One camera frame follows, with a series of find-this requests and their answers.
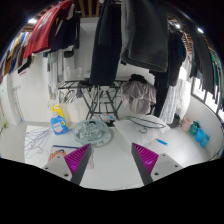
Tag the hanging dark grey garment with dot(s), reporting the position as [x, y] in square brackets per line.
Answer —
[144, 30]

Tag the hanging black garment right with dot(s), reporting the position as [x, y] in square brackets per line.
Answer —
[163, 80]

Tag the hanging dark navy garment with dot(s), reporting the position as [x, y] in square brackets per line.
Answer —
[107, 45]

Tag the white towel on table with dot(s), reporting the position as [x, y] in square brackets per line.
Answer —
[130, 131]

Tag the green wire hanger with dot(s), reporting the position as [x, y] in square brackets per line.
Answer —
[145, 125]

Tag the grey shirt on rack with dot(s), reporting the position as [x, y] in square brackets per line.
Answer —
[138, 96]

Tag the teal cup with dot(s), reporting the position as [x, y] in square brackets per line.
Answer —
[194, 127]

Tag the pile of wire hangers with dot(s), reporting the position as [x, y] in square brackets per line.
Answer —
[35, 142]

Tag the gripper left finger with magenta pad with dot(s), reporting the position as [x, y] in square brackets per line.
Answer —
[72, 166]

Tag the black folding drying rack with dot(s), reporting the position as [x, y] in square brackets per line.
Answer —
[98, 99]

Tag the pink cup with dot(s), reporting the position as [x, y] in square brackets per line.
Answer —
[186, 125]

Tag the clear glass bowl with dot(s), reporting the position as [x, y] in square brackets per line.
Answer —
[95, 132]

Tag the blue detergent bottle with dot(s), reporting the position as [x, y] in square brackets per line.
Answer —
[58, 123]

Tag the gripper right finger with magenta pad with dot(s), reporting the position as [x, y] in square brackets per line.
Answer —
[153, 166]

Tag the hanging red shirt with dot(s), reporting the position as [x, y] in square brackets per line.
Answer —
[43, 33]

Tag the blue marker pen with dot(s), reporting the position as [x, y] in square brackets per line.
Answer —
[162, 142]

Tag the blue cup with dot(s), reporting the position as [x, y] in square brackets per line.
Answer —
[204, 140]
[199, 135]

